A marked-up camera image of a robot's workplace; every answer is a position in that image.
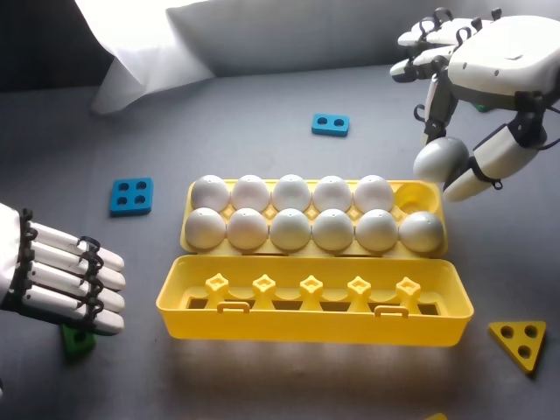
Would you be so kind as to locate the yellow rectangular two-hole block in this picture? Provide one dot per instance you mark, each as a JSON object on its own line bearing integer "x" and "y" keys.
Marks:
{"x": 435, "y": 417}

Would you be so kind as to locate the blue rectangular two-hole block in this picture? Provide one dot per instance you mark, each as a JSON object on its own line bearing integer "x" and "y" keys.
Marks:
{"x": 330, "y": 124}

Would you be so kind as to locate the white cloth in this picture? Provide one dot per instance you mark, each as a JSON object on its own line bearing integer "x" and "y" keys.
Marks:
{"x": 175, "y": 44}

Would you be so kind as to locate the yellow egg carton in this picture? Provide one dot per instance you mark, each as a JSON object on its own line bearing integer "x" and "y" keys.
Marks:
{"x": 306, "y": 330}

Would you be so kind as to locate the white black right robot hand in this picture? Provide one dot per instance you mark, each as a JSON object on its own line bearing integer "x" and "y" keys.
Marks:
{"x": 503, "y": 57}

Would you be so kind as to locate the yellow triangular three-hole block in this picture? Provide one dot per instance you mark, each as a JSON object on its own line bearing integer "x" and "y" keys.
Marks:
{"x": 520, "y": 338}

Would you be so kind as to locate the grey table cloth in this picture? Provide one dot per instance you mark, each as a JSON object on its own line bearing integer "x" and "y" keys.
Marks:
{"x": 262, "y": 131}

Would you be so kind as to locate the green toy block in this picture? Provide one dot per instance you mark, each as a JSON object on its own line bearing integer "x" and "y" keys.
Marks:
{"x": 87, "y": 343}
{"x": 481, "y": 108}

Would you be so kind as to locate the blue square four-hole block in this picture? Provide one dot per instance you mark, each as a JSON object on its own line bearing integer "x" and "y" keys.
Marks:
{"x": 131, "y": 192}

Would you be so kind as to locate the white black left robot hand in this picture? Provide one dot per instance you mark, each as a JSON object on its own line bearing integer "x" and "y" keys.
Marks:
{"x": 52, "y": 262}

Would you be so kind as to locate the white toy egg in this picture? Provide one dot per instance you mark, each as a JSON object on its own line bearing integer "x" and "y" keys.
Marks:
{"x": 373, "y": 192}
{"x": 422, "y": 231}
{"x": 437, "y": 162}
{"x": 249, "y": 192}
{"x": 333, "y": 192}
{"x": 211, "y": 192}
{"x": 332, "y": 229}
{"x": 205, "y": 228}
{"x": 290, "y": 229}
{"x": 292, "y": 191}
{"x": 247, "y": 228}
{"x": 376, "y": 229}

